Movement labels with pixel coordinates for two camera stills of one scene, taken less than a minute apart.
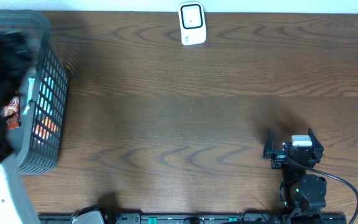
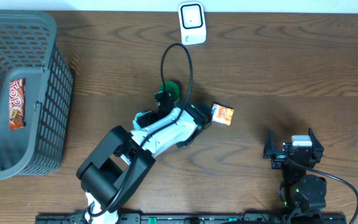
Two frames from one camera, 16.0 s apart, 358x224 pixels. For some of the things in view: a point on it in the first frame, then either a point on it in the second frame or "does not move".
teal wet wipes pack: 45,97 -> 135,123
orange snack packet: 45,128 -> 222,114
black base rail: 100,218 does not move
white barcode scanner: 192,23 does not move
